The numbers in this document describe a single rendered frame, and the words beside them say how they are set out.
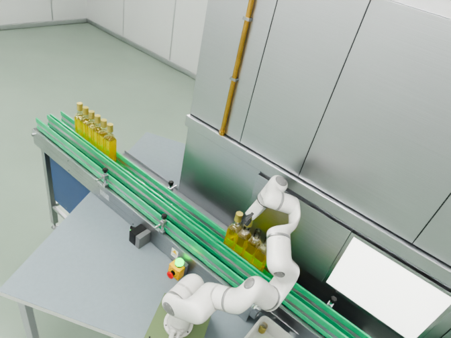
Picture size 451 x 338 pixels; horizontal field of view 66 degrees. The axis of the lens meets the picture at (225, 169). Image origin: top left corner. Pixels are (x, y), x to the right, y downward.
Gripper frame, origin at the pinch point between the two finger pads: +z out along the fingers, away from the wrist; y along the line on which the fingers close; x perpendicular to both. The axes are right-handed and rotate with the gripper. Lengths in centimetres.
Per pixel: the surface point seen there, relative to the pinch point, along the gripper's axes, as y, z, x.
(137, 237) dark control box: 23, 44, -36
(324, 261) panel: -11.5, -2.7, 36.2
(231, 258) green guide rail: 6.3, 21.5, 5.8
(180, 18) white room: -315, 124, -312
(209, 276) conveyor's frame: 15.4, 31.7, 4.2
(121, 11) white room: -317, 190, -436
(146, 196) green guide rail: 5, 40, -51
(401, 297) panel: -11, -18, 65
